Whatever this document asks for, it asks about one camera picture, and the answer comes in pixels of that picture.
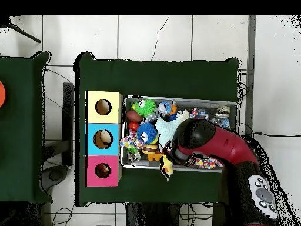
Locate metal wire mesh bin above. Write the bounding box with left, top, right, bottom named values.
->
left=121, top=95, right=238, bottom=174

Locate toy hamburger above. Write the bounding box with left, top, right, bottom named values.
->
left=142, top=143, right=159, bottom=155

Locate green spiky puffer ball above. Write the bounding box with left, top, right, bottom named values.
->
left=131, top=98, right=157, bottom=118

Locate dark green table cloth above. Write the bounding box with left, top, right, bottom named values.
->
left=0, top=51, right=53, bottom=204
left=74, top=52, right=240, bottom=207

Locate black tripod leg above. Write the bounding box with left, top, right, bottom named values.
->
left=0, top=16, right=42, bottom=44

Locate brown toy football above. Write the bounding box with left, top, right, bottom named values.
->
left=126, top=109, right=143, bottom=122

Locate large blue fuzzy eyed ball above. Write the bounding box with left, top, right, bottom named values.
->
left=136, top=122, right=158, bottom=144

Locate yellow duck plush toy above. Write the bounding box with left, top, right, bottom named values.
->
left=160, top=155, right=174, bottom=177

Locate black power cable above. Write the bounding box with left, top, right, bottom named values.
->
left=252, top=131, right=301, bottom=138

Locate colourful dot print cloth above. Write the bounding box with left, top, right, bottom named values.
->
left=119, top=130, right=145, bottom=149
left=188, top=154, right=223, bottom=170

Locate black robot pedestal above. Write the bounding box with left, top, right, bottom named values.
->
left=126, top=202, right=180, bottom=226

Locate grey round base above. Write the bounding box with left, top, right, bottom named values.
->
left=42, top=164, right=69, bottom=191

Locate black panel stand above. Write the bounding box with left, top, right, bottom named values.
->
left=62, top=82, right=75, bottom=167

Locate light blue waffle cloth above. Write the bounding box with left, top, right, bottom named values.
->
left=155, top=116, right=186, bottom=147

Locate wooden box with three holes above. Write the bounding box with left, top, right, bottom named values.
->
left=85, top=90, right=123, bottom=188

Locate orange disc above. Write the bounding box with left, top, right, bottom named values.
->
left=0, top=81, right=6, bottom=108

